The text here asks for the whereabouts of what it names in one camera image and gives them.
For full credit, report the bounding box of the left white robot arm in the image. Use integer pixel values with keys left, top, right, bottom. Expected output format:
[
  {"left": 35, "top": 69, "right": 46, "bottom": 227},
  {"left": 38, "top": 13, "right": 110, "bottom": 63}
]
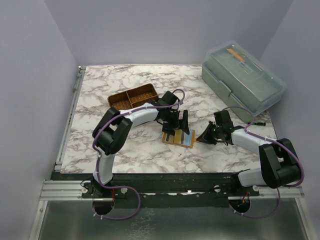
[{"left": 82, "top": 91, "right": 190, "bottom": 198}]

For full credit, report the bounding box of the aluminium rail frame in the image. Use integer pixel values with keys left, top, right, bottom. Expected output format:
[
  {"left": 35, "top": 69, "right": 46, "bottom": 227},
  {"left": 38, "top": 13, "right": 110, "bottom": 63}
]
[{"left": 28, "top": 65, "right": 87, "bottom": 240}]

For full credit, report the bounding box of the clear lid plastic toolbox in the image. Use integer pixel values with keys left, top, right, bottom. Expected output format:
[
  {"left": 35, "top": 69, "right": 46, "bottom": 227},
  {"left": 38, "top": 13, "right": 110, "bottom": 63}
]
[{"left": 201, "top": 41, "right": 287, "bottom": 122}]

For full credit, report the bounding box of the brown woven basket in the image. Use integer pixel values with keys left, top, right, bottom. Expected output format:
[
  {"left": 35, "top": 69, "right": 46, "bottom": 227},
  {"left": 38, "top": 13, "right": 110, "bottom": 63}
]
[{"left": 107, "top": 83, "right": 159, "bottom": 110}]

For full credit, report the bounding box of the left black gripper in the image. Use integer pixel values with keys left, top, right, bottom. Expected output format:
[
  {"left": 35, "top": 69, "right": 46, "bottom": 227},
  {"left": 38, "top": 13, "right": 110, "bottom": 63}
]
[{"left": 162, "top": 109, "right": 189, "bottom": 136}]

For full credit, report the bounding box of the yellow leather card holder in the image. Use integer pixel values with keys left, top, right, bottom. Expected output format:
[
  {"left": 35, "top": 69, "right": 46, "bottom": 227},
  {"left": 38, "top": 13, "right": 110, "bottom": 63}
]
[{"left": 162, "top": 129, "right": 198, "bottom": 148}]

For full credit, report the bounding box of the orange tool inside toolbox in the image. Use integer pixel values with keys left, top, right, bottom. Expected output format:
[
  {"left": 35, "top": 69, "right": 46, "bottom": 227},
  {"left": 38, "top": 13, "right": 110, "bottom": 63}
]
[{"left": 226, "top": 48, "right": 246, "bottom": 63}]

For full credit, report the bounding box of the small black green screwdriver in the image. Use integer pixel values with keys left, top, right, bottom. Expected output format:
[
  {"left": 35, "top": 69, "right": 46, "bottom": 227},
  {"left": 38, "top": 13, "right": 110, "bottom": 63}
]
[{"left": 246, "top": 121, "right": 266, "bottom": 126}]

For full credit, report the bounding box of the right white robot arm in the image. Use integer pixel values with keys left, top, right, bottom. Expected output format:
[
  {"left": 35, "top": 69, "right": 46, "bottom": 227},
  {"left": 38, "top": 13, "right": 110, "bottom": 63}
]
[{"left": 196, "top": 109, "right": 304, "bottom": 196}]

